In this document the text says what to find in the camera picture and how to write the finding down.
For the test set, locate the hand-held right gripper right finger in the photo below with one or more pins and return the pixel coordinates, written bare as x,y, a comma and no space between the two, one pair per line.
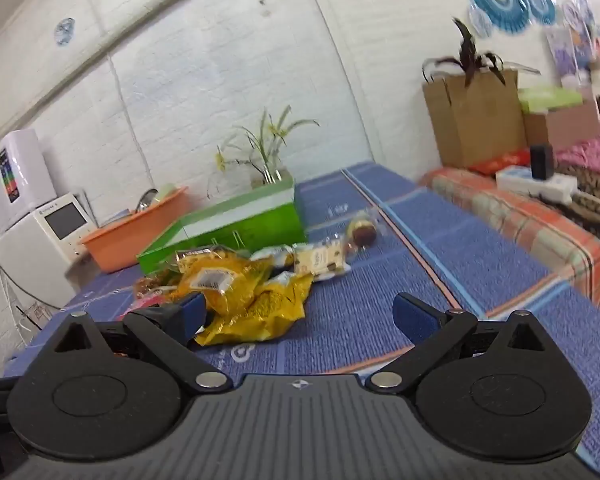
415,317

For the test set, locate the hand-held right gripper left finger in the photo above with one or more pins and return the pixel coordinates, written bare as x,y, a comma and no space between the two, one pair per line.
192,312

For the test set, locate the yellow snack bag with barcode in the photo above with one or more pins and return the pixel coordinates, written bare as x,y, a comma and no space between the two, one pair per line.
219,282

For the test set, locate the pink white snack packet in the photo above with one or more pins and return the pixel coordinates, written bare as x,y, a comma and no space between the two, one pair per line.
152,302

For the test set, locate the clear packet chocolate snack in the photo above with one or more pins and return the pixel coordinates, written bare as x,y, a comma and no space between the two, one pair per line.
364,232

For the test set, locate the dark white snack packet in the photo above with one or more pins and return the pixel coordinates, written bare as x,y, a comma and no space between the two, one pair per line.
275,256

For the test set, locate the green cardboard box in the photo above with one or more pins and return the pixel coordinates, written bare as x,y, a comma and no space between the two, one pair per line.
250,220

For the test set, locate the white cookie packet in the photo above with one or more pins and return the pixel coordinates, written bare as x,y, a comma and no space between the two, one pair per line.
320,259

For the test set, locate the orange plastic basin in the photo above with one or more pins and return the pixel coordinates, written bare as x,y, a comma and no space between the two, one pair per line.
129,237

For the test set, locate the metal bowl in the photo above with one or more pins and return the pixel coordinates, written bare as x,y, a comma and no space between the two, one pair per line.
147,201

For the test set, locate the light green bowl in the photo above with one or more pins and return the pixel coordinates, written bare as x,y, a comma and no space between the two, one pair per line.
167,191

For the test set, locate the orange plaid blanket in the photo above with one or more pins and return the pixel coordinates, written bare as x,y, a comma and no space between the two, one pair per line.
505,220

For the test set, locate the white appliance with screen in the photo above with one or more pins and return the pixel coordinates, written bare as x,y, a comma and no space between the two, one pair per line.
39,255

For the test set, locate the white flat box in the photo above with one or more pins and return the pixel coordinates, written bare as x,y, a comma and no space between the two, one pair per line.
517,180

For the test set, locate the red packet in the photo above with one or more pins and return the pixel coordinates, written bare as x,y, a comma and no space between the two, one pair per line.
500,162

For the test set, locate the potted orchid in glass vase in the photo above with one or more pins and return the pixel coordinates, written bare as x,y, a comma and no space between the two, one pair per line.
267,150

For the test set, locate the small black box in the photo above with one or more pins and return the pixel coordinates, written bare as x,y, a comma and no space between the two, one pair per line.
542,161

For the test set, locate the brown paper bag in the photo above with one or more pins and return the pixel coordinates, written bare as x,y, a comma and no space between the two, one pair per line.
475,120

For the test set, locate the leopard print cloth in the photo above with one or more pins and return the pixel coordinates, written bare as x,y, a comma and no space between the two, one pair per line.
595,200

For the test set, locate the white water purifier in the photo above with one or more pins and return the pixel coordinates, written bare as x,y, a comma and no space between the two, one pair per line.
19,175

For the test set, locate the pink fluffy blanket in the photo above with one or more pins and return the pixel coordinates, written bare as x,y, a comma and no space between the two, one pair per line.
595,152

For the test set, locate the green tissue pack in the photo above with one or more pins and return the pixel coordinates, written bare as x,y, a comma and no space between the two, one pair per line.
550,97

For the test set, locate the dark purple plant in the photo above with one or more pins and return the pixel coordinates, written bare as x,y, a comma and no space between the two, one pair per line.
467,55

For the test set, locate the small blue paper fan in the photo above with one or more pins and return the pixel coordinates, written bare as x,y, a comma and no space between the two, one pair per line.
540,1

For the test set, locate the grey wall pipe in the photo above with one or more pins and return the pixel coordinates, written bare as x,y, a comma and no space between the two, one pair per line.
104,45

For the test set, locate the purple wall poster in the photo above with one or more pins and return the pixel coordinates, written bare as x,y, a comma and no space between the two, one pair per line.
561,55

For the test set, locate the blue round wall sticker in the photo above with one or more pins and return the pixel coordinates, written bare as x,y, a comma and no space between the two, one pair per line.
64,31

